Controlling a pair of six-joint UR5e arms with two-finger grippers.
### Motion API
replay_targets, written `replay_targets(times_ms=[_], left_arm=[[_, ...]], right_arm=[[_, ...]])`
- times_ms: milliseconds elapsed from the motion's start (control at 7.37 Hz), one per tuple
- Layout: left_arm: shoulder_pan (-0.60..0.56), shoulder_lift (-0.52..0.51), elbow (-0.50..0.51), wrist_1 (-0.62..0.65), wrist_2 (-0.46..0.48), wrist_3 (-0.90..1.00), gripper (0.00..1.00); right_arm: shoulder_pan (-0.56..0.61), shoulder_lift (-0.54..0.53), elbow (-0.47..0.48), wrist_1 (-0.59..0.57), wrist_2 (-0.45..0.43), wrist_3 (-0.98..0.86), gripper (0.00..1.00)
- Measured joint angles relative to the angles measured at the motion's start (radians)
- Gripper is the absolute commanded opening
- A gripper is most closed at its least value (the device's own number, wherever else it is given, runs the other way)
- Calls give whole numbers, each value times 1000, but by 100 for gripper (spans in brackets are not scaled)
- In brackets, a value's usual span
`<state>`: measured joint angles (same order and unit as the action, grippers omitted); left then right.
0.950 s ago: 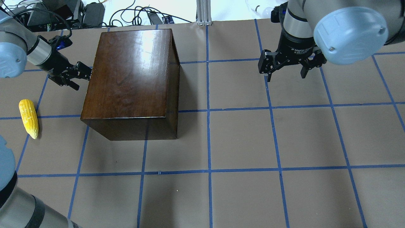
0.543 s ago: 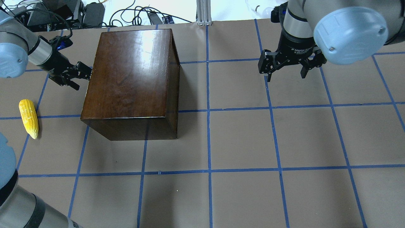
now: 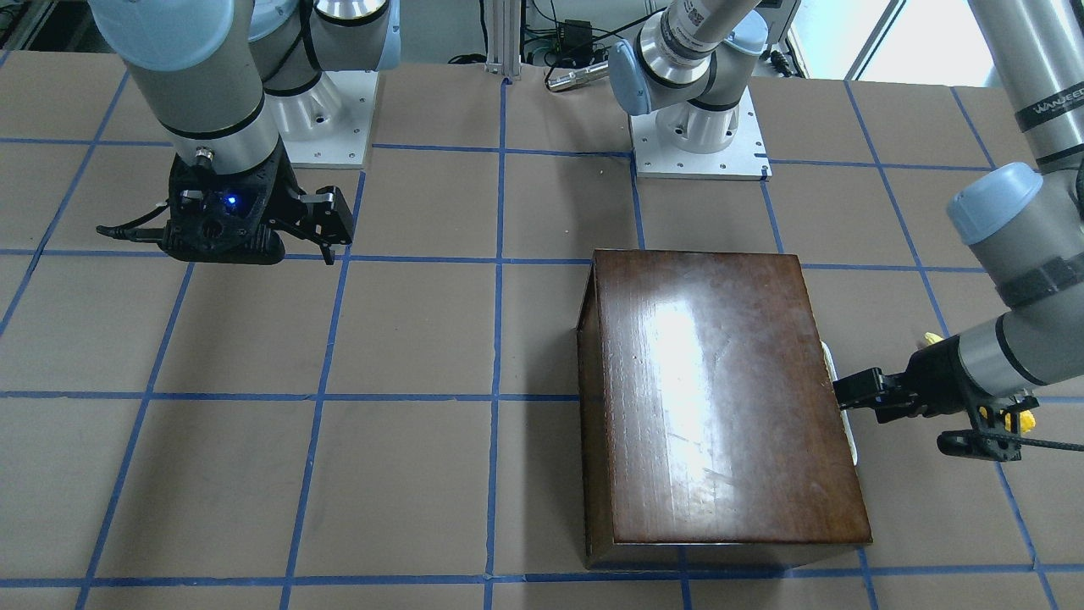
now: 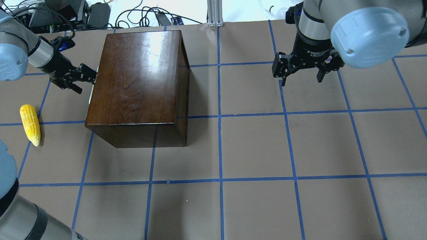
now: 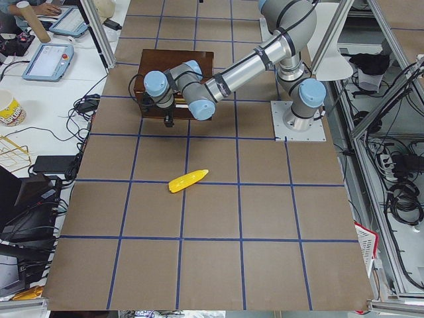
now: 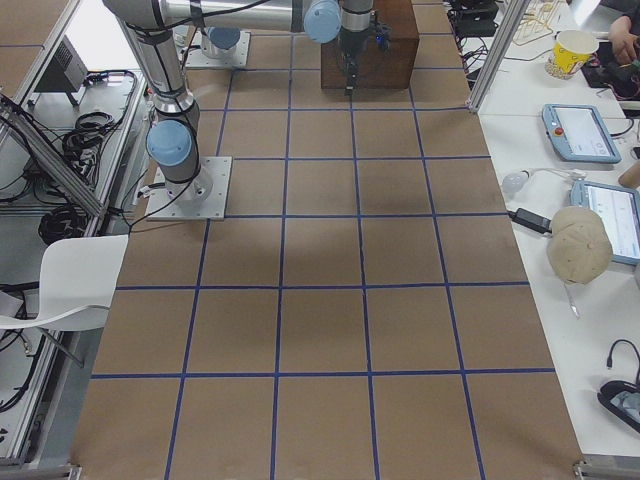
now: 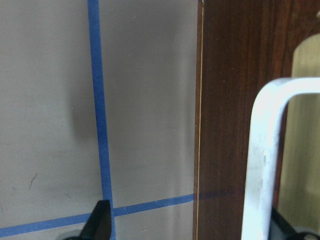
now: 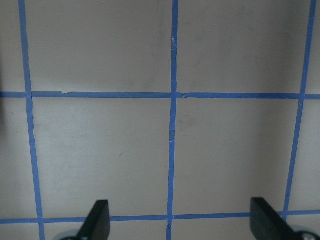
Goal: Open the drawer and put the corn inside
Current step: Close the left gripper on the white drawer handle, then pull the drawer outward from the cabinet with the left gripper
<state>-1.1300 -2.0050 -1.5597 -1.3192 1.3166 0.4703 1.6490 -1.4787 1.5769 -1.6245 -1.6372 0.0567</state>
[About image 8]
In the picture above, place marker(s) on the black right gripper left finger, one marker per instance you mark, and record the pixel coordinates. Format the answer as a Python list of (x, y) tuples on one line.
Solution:
[(97, 224)]

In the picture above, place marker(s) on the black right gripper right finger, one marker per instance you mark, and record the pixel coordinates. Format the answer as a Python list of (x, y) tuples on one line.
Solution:
[(267, 224)]

